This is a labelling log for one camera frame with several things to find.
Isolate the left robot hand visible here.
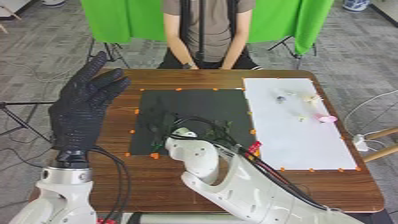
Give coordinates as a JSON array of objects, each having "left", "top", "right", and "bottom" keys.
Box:
[{"left": 46, "top": 51, "right": 133, "bottom": 153}]

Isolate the dark mat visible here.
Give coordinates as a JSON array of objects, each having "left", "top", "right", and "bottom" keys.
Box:
[{"left": 128, "top": 88, "right": 258, "bottom": 156}]

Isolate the person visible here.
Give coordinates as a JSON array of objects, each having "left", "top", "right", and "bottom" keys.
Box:
[{"left": 155, "top": 0, "right": 263, "bottom": 71}]

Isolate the black tripod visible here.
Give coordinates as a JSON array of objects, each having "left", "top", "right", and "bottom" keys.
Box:
[{"left": 0, "top": 100, "right": 57, "bottom": 143}]

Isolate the green sprig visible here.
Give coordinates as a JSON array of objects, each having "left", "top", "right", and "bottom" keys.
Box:
[
  {"left": 204, "top": 120, "right": 240, "bottom": 143},
  {"left": 146, "top": 107, "right": 181, "bottom": 152}
]

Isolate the blue flower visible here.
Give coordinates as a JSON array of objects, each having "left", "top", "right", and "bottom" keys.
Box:
[{"left": 274, "top": 92, "right": 295, "bottom": 105}]

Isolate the white sheet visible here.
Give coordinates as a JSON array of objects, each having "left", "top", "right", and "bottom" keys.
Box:
[{"left": 242, "top": 77, "right": 361, "bottom": 171}]

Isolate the white flower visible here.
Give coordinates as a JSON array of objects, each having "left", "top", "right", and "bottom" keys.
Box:
[{"left": 300, "top": 93, "right": 325, "bottom": 106}]

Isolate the pink flower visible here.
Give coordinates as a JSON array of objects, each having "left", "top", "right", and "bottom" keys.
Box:
[{"left": 295, "top": 113, "right": 339, "bottom": 124}]

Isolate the white power strip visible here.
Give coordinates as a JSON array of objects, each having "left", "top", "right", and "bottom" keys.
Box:
[{"left": 352, "top": 133, "right": 373, "bottom": 153}]

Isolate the blue and white vase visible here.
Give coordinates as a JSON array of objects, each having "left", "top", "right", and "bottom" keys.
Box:
[{"left": 341, "top": 0, "right": 373, "bottom": 14}]

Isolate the black cable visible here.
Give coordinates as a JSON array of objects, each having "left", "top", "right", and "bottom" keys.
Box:
[
  {"left": 87, "top": 145, "right": 133, "bottom": 224},
  {"left": 169, "top": 114, "right": 242, "bottom": 148}
]

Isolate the white cable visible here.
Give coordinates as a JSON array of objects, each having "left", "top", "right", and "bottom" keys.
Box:
[{"left": 341, "top": 89, "right": 398, "bottom": 142}]

